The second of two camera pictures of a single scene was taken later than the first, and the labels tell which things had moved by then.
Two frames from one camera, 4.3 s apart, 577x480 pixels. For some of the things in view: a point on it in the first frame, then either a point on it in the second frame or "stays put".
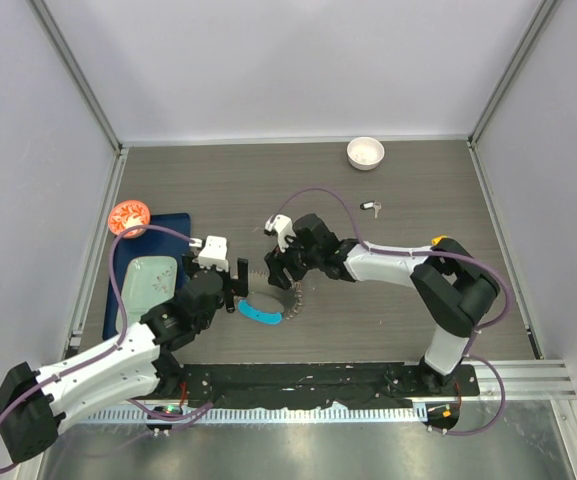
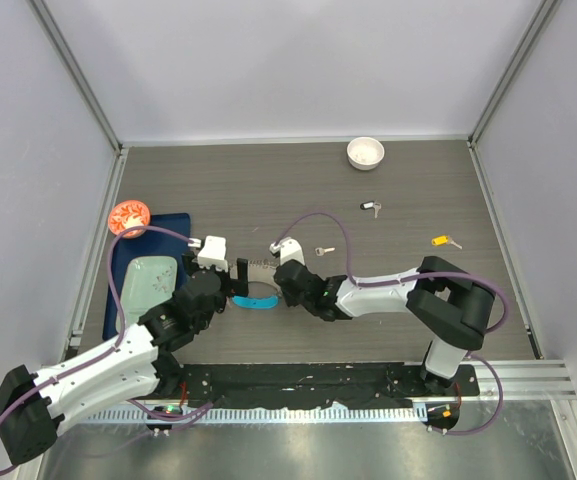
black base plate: x=313 y=385 stays put
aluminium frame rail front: x=524 y=380 stays put
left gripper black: x=235 y=286 stays put
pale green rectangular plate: x=149 y=282 stays put
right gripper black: x=277 y=261 -> x=291 y=301
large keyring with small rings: x=271 y=318 -> x=263 y=293
